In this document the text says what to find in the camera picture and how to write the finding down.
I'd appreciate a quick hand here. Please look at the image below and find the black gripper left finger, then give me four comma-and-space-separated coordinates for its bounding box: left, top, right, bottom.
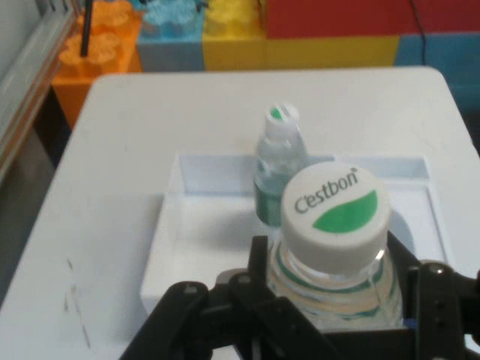
119, 234, 338, 360

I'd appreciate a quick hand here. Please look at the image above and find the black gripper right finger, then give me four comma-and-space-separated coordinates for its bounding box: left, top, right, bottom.
385, 229, 480, 360

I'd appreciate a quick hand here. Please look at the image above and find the water bottle with Cestbon cap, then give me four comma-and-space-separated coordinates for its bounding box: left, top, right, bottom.
266, 163, 406, 333

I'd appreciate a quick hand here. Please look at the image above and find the white shallow box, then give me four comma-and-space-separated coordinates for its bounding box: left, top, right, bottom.
140, 149, 451, 341

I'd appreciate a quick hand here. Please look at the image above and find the small clear green-label water bottle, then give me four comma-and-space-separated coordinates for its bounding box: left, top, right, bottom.
253, 100, 311, 228

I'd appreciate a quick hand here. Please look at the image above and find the light blue giant building block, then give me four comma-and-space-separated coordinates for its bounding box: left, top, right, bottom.
136, 0, 206, 74

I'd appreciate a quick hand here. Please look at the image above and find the yellow giant building block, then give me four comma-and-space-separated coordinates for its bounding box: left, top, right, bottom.
201, 0, 399, 72

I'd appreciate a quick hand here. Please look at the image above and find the red giant building block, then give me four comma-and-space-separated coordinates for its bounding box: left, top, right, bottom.
264, 0, 480, 40

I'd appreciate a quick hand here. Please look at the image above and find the orange giant building block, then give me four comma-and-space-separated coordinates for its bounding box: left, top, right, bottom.
50, 0, 146, 129

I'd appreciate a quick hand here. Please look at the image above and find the black upright rod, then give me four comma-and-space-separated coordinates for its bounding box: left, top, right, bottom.
79, 0, 95, 58

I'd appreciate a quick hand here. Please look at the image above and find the thin black cable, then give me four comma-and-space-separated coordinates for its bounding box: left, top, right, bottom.
407, 0, 428, 67

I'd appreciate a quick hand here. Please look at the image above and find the grey metal frame rail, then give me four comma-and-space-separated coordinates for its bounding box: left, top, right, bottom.
0, 0, 82, 182

